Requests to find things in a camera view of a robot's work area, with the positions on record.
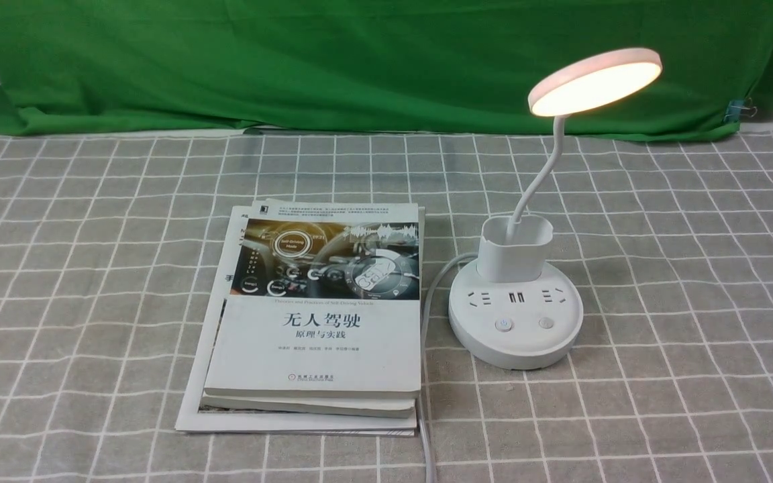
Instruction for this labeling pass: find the white desk lamp with sockets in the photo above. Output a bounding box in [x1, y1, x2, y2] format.
[448, 47, 663, 370]

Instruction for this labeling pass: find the top white self-driving book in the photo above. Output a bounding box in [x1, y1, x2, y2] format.
[203, 205, 422, 400]

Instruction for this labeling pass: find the middle white book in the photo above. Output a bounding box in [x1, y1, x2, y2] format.
[200, 199, 427, 419]

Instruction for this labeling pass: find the bottom large white book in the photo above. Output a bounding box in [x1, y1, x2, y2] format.
[175, 205, 417, 437]

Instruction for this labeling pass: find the grey checked tablecloth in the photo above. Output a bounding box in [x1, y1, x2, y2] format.
[0, 133, 773, 482]

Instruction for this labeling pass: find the blue binder clip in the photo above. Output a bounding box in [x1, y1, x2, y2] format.
[722, 97, 758, 123]

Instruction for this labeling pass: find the green backdrop cloth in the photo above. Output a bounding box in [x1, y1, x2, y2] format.
[0, 1, 773, 141]

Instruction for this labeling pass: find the white lamp power cable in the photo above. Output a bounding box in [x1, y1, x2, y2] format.
[417, 252, 480, 483]

